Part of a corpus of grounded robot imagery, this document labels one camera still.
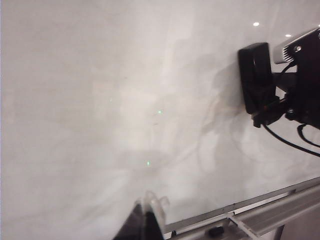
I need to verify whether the clear-padded left gripper finger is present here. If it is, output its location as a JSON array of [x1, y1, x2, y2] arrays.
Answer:
[[111, 190, 171, 240]]

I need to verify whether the aluminium whiteboard tray rail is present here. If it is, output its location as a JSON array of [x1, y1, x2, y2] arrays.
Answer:
[[161, 176, 320, 240]]

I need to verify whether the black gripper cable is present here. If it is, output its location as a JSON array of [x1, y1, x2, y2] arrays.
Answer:
[[261, 121, 320, 159]]

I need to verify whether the black magnetic whiteboard eraser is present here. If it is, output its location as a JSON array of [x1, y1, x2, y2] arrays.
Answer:
[[237, 42, 278, 115]]

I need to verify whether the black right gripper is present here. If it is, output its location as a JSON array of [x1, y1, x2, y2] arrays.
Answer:
[[251, 31, 320, 129]]

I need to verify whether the white glossy whiteboard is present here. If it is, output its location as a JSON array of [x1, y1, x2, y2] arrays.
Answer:
[[0, 0, 320, 227]]

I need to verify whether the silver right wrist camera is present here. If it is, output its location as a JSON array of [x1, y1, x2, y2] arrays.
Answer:
[[271, 27, 320, 65]]

